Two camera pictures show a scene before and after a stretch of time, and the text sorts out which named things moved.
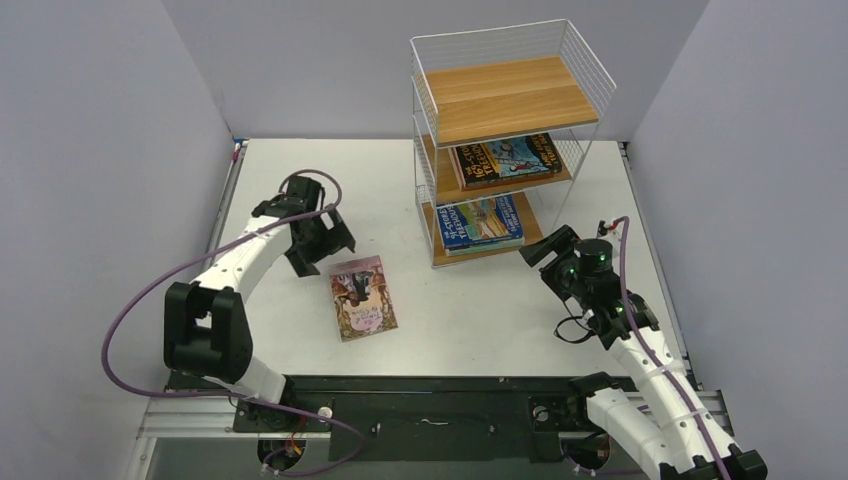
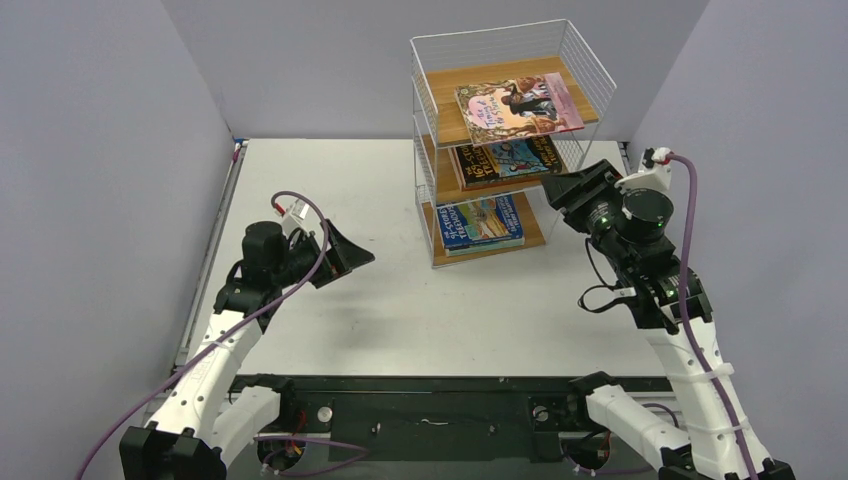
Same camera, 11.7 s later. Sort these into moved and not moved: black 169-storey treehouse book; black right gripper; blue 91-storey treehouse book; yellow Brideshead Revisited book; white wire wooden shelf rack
Moved: black right gripper
Not moved: white wire wooden shelf rack; blue 91-storey treehouse book; black 169-storey treehouse book; yellow Brideshead Revisited book
